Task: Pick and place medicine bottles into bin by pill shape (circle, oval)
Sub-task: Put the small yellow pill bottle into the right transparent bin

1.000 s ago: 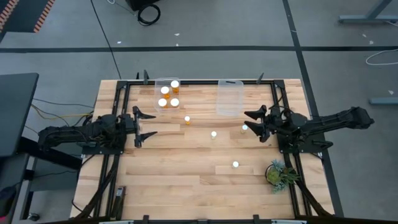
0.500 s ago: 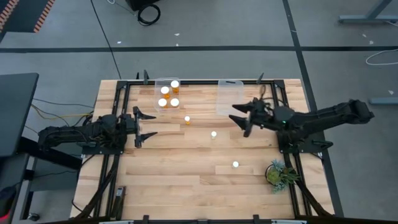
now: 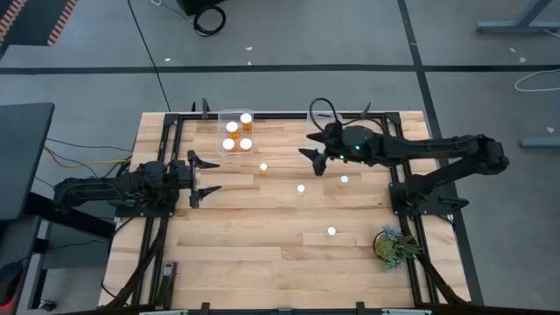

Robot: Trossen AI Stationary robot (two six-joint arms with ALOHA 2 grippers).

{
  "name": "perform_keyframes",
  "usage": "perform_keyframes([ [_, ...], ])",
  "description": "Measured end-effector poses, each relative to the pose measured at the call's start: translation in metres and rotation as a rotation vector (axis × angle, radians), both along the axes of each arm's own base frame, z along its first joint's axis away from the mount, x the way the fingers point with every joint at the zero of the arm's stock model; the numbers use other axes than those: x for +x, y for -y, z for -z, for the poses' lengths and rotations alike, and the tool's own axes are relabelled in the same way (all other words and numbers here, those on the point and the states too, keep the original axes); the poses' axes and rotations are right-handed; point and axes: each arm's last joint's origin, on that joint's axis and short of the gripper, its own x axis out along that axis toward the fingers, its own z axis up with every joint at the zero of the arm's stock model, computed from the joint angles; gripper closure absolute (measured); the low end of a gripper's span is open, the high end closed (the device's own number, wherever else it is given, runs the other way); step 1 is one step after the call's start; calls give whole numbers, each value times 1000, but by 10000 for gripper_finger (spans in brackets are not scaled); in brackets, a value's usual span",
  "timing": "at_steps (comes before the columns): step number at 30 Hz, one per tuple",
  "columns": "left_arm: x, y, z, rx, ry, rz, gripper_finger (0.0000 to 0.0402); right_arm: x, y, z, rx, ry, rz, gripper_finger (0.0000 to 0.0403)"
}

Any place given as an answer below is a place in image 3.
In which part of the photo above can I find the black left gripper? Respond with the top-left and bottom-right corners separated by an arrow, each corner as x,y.
168,150 -> 223,210

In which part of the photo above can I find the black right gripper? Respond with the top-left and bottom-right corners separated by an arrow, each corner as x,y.
297,122 -> 382,177

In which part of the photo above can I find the black rectangular device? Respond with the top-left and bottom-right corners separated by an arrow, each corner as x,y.
161,261 -> 179,307

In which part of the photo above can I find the small potted succulent plant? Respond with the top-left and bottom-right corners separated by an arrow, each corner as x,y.
372,223 -> 424,274

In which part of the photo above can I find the silver aluminium extrusion bar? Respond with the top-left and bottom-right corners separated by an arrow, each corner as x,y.
138,308 -> 190,315
381,308 -> 433,315

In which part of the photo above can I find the black box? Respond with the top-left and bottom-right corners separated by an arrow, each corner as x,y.
176,0 -> 227,17

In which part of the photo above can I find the black desk top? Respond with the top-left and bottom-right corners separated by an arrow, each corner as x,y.
0,101 -> 56,222

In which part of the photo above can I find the grey metal table foot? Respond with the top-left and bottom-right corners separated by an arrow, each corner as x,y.
475,0 -> 560,35
519,136 -> 560,149

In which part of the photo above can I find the black mat with striped edge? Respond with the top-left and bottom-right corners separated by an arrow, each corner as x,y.
0,0 -> 80,47

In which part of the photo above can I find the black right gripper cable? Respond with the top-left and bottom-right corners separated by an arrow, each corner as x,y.
308,97 -> 386,132

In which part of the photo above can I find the black metal table frame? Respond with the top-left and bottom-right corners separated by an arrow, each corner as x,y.
104,98 -> 472,315

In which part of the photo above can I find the yellow cable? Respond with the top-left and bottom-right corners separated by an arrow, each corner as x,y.
42,145 -> 132,170

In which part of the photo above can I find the thin black cable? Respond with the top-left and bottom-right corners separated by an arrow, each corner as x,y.
45,137 -> 135,154

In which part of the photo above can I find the long black floor cable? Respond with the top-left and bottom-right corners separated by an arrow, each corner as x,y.
126,0 -> 172,113

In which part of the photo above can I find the coiled black cable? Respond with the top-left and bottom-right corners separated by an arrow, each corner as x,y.
192,3 -> 228,38

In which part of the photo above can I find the white cable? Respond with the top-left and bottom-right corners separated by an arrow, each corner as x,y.
514,67 -> 560,94

